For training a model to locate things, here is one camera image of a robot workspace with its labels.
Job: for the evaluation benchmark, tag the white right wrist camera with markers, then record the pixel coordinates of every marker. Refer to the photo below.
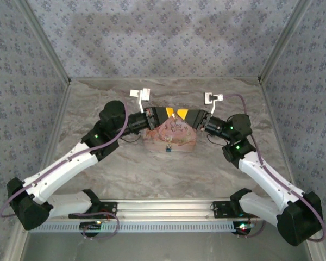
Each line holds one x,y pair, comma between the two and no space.
209,98

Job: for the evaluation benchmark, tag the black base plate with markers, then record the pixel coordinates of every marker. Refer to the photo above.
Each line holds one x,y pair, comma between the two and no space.
108,210
222,209

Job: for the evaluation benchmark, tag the grey metal panel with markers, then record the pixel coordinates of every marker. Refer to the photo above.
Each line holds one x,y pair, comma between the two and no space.
165,250

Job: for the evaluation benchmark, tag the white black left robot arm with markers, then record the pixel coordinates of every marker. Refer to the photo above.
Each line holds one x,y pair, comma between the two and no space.
65,168

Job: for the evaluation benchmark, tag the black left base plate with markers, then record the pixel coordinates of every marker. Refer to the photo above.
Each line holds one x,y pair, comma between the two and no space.
108,210

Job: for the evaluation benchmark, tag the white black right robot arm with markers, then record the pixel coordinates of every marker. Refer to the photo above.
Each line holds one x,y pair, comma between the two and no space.
266,174

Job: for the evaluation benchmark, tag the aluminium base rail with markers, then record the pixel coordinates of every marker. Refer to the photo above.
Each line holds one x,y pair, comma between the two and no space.
163,209

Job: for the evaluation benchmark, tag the black controller board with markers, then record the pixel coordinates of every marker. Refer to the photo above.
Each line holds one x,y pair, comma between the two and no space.
243,227
91,225

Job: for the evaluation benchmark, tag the aluminium frame post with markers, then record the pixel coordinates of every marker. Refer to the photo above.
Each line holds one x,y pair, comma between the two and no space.
47,40
282,40

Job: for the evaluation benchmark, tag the aluminium frame leg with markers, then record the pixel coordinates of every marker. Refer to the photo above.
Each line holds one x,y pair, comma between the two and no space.
315,253
17,247

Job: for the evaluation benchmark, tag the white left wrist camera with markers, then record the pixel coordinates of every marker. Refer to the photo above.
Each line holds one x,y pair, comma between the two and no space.
144,94

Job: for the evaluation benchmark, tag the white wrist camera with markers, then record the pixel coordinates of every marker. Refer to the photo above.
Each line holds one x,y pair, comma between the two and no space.
209,98
144,94

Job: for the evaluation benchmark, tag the pink printed storybook box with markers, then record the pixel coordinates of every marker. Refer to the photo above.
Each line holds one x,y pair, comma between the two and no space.
179,136

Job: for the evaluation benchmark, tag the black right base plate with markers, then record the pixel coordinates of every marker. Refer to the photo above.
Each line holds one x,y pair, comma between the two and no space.
222,209

